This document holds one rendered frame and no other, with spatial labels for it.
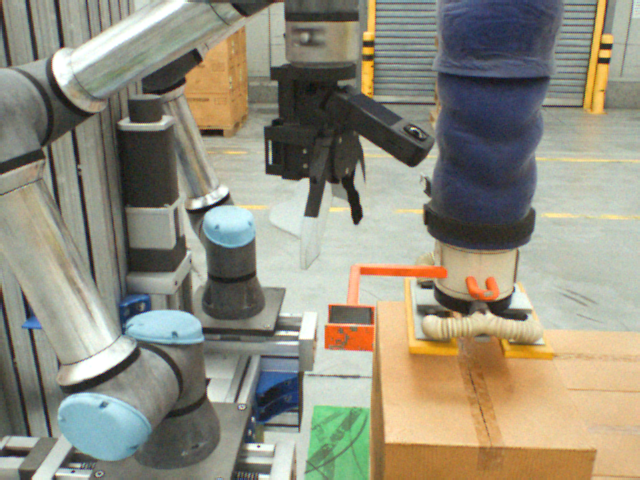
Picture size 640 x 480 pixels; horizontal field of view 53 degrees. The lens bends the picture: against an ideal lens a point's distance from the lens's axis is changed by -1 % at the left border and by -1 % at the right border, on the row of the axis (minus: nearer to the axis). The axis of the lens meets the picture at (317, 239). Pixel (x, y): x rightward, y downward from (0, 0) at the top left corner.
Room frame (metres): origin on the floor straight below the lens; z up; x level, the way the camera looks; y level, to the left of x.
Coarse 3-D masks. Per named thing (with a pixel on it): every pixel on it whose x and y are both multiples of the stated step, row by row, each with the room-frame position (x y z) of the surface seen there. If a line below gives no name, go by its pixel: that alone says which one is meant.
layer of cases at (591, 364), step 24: (552, 336) 2.09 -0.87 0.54; (576, 336) 2.09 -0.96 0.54; (600, 336) 2.09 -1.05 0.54; (624, 336) 2.09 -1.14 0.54; (552, 360) 1.93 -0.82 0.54; (576, 360) 1.92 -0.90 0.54; (600, 360) 1.92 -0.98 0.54; (624, 360) 1.92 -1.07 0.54; (576, 384) 1.78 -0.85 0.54; (600, 384) 1.78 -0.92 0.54; (624, 384) 1.78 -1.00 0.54; (576, 408) 1.65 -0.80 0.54; (600, 408) 1.65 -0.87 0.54; (624, 408) 1.65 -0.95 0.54; (600, 432) 1.53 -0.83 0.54; (624, 432) 1.53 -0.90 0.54; (600, 456) 1.43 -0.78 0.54; (624, 456) 1.43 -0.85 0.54
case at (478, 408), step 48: (384, 336) 1.40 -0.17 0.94; (384, 384) 1.19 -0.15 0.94; (432, 384) 1.19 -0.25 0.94; (480, 384) 1.19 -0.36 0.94; (528, 384) 1.19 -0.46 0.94; (384, 432) 1.03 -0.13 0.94; (432, 432) 1.03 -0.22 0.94; (480, 432) 1.03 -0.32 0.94; (528, 432) 1.03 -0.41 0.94; (576, 432) 1.02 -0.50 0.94
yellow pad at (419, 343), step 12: (408, 288) 1.41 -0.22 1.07; (420, 288) 1.39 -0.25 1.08; (432, 288) 1.36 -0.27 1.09; (408, 300) 1.34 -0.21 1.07; (408, 312) 1.28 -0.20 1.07; (420, 312) 1.27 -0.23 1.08; (432, 312) 1.23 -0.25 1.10; (444, 312) 1.27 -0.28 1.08; (408, 324) 1.23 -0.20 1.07; (420, 324) 1.22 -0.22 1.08; (408, 336) 1.18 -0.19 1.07; (420, 336) 1.17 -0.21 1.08; (408, 348) 1.14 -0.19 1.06; (420, 348) 1.14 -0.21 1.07; (432, 348) 1.13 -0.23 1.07; (444, 348) 1.13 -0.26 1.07; (456, 348) 1.13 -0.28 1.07
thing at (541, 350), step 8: (520, 288) 1.41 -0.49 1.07; (520, 320) 1.20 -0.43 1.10; (536, 320) 1.25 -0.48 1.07; (544, 336) 1.17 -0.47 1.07; (504, 344) 1.14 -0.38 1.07; (512, 344) 1.14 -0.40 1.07; (520, 344) 1.14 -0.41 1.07; (528, 344) 1.14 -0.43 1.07; (536, 344) 1.14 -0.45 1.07; (544, 344) 1.14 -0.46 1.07; (504, 352) 1.12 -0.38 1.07; (512, 352) 1.12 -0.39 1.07; (520, 352) 1.12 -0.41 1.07; (528, 352) 1.12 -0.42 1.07; (536, 352) 1.11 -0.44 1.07; (544, 352) 1.11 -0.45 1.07; (552, 352) 1.11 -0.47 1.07
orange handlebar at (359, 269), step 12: (360, 264) 1.27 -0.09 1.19; (372, 264) 1.27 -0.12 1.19; (384, 264) 1.27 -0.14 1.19; (396, 264) 1.27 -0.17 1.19; (420, 276) 1.25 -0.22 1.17; (432, 276) 1.25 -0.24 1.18; (444, 276) 1.25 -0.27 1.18; (468, 276) 1.21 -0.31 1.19; (348, 288) 1.16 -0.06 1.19; (468, 288) 1.17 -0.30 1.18; (492, 288) 1.16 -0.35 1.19; (348, 300) 1.10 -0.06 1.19; (480, 300) 1.14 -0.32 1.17; (492, 300) 1.14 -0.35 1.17
